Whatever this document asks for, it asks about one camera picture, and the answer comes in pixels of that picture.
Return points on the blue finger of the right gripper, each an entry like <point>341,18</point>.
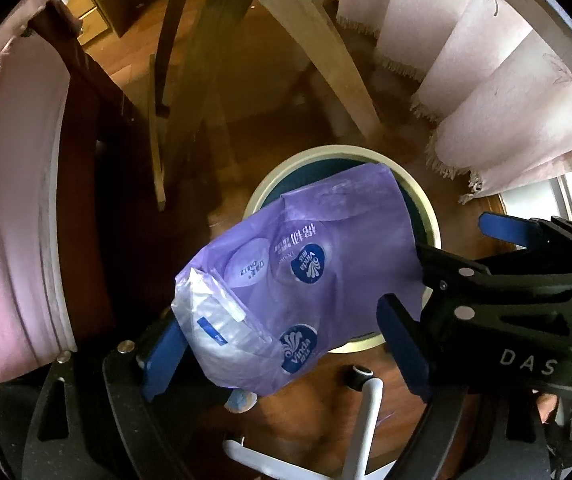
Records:
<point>535,233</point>
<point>529,284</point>

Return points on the pink bed sheet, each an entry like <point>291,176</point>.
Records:
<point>34,321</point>

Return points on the white chair base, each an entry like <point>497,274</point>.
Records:
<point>321,426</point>

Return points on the wooden table leg frame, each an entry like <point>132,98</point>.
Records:
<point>244,60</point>

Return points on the round blue trash bin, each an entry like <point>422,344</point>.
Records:
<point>353,246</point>

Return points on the person's right hand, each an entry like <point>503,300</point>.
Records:
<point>546,404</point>

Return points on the purple tissue plastic bag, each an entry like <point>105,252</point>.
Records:
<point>261,303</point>

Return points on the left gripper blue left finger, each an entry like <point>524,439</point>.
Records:
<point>107,414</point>

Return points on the wooden drawer cabinet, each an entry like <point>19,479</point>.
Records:
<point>94,23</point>

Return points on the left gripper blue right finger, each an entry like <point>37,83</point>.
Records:
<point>462,434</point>

